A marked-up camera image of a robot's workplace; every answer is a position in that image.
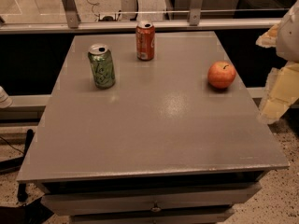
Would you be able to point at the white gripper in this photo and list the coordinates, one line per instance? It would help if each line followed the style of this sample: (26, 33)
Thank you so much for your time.
(290, 36)

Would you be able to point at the green soda can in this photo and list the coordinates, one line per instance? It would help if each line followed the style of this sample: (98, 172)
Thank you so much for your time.
(102, 66)

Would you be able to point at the red apple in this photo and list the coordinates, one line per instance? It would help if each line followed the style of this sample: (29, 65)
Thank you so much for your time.
(221, 75)

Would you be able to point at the orange soda can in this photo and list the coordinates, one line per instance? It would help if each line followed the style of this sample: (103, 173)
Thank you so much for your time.
(145, 35)

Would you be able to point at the grey cabinet with drawers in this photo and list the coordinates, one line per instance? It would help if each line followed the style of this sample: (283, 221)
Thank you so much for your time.
(160, 135)

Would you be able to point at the round metal drawer knob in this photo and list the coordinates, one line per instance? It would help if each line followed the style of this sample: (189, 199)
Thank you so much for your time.
(156, 208)

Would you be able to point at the grey metal railing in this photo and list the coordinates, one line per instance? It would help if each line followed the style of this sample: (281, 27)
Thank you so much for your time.
(92, 16)

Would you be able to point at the white cylindrical object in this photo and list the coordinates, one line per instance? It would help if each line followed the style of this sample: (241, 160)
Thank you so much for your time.
(5, 100)

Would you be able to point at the black chair base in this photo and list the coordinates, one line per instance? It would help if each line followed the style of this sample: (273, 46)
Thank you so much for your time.
(32, 213)

